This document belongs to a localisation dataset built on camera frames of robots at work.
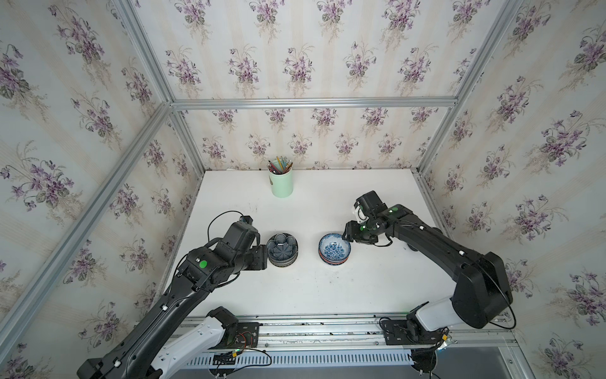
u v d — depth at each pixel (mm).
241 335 719
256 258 613
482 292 419
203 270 442
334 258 855
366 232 719
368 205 675
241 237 499
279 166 1051
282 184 1031
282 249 860
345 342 728
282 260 812
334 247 882
